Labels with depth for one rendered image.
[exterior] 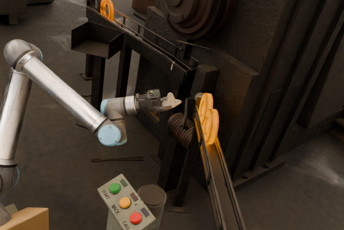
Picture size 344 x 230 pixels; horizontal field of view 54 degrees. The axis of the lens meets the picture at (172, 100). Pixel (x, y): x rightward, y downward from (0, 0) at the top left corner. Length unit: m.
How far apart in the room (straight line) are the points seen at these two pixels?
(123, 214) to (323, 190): 1.72
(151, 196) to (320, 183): 1.57
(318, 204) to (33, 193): 1.79
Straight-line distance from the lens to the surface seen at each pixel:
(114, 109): 1.58
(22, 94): 1.72
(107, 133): 1.45
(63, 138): 2.43
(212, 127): 1.42
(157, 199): 1.40
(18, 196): 2.10
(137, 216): 1.22
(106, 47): 2.29
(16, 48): 1.59
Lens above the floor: 1.58
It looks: 32 degrees down
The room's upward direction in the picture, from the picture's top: 13 degrees clockwise
